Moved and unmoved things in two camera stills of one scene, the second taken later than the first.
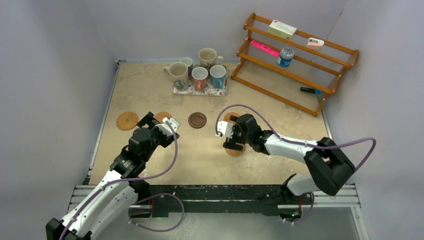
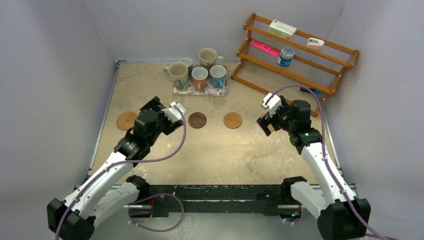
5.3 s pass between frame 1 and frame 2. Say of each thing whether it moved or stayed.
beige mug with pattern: stayed
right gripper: moved
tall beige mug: stayed
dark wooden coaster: stayed
